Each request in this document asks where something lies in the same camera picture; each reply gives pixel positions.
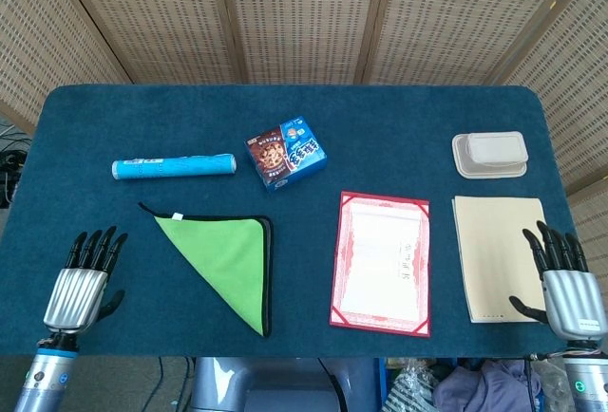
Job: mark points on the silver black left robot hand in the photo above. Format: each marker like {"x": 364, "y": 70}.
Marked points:
{"x": 76, "y": 298}

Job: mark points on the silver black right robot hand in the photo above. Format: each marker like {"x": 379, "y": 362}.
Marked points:
{"x": 575, "y": 303}

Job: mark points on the grey green-backed cloth mat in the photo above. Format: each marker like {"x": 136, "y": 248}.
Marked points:
{"x": 223, "y": 265}

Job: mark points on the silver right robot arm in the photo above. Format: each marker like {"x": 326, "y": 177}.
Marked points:
{"x": 586, "y": 383}

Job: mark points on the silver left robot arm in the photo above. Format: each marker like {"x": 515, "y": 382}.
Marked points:
{"x": 45, "y": 379}

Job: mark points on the beige kraft paper envelope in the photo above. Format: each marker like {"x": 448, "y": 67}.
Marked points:
{"x": 494, "y": 250}

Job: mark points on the purple crumpled cloth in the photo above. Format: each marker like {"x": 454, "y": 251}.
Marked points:
{"x": 484, "y": 388}

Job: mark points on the blue cling film roll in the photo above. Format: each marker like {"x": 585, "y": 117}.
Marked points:
{"x": 176, "y": 167}

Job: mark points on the beige disposable lunch container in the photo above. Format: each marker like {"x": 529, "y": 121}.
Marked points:
{"x": 489, "y": 153}

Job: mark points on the striped plastic bag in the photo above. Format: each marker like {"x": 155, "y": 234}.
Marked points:
{"x": 411, "y": 390}

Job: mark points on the red certificate folder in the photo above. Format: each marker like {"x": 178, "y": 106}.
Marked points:
{"x": 380, "y": 328}

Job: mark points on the white certificate paper red border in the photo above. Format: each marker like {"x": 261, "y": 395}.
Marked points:
{"x": 375, "y": 260}

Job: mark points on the grey robot torso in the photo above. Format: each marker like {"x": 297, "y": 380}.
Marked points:
{"x": 266, "y": 388}

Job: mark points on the blue chocolate cookie box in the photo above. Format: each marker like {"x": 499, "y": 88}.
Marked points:
{"x": 285, "y": 155}

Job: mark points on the dark blue velvet tablecloth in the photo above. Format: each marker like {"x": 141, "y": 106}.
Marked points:
{"x": 304, "y": 99}

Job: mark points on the woven wooden folding screen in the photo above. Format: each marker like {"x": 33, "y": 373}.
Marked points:
{"x": 304, "y": 18}

